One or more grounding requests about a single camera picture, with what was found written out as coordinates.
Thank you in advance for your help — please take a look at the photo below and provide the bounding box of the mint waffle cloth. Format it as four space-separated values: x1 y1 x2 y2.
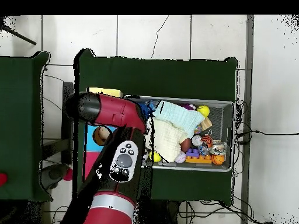
152 100 205 138

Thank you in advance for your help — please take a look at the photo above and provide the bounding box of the wooden box with three holes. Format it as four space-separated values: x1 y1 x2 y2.
83 87 123 180

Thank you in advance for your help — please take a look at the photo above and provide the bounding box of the shallow clear mesh bin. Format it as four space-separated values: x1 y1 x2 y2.
126 95 235 172

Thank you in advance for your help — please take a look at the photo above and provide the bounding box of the cream waffle cloth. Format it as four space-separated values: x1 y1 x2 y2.
151 117 187 163

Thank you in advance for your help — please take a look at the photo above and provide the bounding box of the crushed silver can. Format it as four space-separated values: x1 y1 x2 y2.
191 135 203 147

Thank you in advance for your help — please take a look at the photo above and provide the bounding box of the yellow smiley ball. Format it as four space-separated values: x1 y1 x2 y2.
196 104 210 117

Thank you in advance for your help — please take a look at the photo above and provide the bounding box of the small wooden block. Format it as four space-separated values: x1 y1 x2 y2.
200 117 213 131

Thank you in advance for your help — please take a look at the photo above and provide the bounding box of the orange striped tiger plush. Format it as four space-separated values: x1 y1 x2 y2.
200 135 214 149

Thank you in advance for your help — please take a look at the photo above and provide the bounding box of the orange building block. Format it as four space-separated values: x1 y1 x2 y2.
185 153 212 164

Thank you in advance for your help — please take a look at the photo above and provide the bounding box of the small orange basketball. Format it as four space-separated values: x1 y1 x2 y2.
211 153 225 166

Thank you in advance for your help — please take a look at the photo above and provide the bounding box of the dark green side tablecloth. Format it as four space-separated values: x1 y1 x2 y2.
0 51 53 202

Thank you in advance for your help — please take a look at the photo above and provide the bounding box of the thin black rod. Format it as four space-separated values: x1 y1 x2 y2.
0 23 37 46

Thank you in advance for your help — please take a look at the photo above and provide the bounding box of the black floor cable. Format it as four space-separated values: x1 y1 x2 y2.
235 129 299 137

